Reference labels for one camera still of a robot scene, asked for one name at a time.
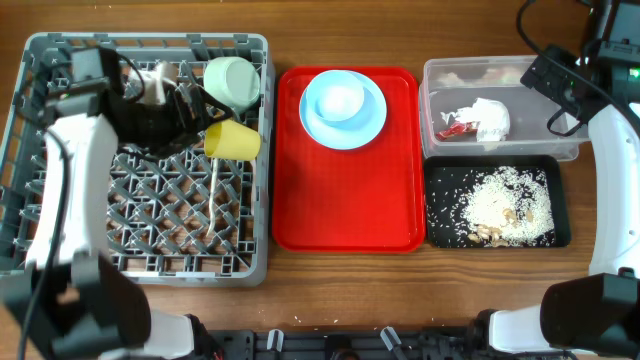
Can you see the red plastic tray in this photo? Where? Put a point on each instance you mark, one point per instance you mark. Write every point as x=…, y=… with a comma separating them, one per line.
x=366, y=200

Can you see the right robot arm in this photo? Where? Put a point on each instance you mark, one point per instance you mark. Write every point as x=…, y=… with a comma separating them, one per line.
x=598, y=313

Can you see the cream plastic fork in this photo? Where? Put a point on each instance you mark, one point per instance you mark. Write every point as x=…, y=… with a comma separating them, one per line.
x=211, y=201

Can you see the clear plastic bin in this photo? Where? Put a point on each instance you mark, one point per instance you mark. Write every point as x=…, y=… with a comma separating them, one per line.
x=450, y=84

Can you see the yellow plastic cup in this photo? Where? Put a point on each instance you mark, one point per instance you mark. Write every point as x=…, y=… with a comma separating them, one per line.
x=232, y=141

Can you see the rice and food scraps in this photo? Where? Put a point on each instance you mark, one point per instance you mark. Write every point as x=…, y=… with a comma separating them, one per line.
x=478, y=207

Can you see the grey plastic dishwasher rack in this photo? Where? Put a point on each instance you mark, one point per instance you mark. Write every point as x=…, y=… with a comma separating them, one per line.
x=157, y=213

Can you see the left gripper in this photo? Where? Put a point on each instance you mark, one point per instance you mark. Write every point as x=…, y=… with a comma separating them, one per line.
x=186, y=130

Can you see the red snack wrapper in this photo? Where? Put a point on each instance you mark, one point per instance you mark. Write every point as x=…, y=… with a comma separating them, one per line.
x=457, y=129

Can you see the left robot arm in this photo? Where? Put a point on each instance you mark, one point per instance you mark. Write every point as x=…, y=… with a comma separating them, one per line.
x=71, y=302

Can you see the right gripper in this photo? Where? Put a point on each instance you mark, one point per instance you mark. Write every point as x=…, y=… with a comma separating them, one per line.
x=544, y=75

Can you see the green bowl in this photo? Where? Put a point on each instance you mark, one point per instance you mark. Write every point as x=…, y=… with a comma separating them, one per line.
x=233, y=81

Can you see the light blue bowl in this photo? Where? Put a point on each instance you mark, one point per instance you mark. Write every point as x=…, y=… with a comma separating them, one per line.
x=335, y=95

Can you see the white napkin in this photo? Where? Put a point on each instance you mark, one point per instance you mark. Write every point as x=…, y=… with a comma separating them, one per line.
x=492, y=117

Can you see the light blue plate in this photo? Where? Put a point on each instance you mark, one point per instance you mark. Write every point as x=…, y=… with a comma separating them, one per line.
x=354, y=132

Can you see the black plastic tray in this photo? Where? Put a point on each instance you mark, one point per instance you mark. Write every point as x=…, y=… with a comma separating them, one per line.
x=544, y=162

